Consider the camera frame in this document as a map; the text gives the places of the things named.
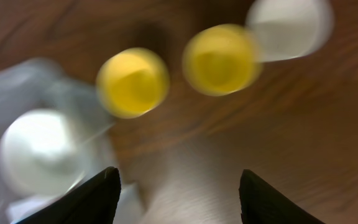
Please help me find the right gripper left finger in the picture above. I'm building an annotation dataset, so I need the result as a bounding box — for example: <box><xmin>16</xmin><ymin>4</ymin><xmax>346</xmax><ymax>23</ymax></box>
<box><xmin>19</xmin><ymin>167</ymin><xmax>121</xmax><ymax>224</ymax></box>

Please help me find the yellow cup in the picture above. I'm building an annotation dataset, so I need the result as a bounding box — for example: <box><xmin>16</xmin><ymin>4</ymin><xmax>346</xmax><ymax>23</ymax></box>
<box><xmin>96</xmin><ymin>48</ymin><xmax>170</xmax><ymax>119</ymax></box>
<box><xmin>182</xmin><ymin>24</ymin><xmax>262</xmax><ymax>96</ymax></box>

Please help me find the white cup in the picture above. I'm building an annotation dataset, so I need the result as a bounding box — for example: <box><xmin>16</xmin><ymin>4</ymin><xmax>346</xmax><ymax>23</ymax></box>
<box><xmin>246</xmin><ymin>0</ymin><xmax>334</xmax><ymax>62</ymax></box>

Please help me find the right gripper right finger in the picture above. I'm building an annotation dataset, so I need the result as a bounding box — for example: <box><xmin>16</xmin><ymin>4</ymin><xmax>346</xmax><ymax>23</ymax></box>
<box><xmin>239</xmin><ymin>169</ymin><xmax>323</xmax><ymax>224</ymax></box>

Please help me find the clear plastic storage bin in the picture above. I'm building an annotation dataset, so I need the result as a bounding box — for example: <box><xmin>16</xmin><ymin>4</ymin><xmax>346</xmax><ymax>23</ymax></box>
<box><xmin>0</xmin><ymin>57</ymin><xmax>145</xmax><ymax>224</ymax></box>

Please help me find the white small bowl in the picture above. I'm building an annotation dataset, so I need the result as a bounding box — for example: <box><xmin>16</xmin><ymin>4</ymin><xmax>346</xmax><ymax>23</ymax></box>
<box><xmin>0</xmin><ymin>109</ymin><xmax>86</xmax><ymax>196</ymax></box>

